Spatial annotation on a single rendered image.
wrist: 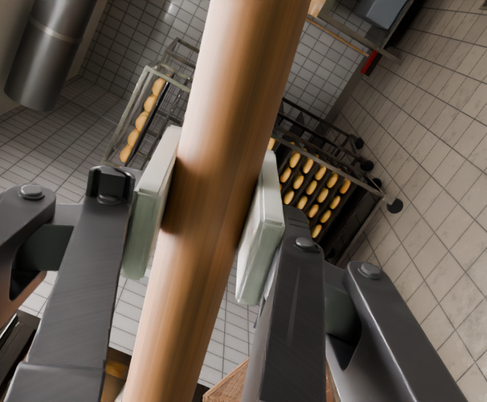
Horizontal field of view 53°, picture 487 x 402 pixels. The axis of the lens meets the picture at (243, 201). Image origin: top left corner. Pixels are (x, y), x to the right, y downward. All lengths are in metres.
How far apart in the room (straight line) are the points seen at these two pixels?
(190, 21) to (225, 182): 5.02
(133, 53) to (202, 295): 5.13
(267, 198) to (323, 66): 5.11
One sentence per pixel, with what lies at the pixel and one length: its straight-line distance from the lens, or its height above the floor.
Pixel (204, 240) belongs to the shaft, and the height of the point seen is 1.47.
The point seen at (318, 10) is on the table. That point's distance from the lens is 4.33.
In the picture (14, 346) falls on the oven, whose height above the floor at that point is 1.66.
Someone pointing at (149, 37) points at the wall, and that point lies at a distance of 5.24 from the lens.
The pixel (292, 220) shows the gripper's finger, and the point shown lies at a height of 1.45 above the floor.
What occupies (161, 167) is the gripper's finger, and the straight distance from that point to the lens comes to 0.16.
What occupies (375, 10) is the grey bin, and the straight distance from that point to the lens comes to 4.58.
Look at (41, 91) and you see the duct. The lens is 3.35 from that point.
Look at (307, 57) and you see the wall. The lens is 5.22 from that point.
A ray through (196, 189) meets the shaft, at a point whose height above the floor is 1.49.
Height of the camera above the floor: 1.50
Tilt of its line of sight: 11 degrees down
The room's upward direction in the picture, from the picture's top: 63 degrees counter-clockwise
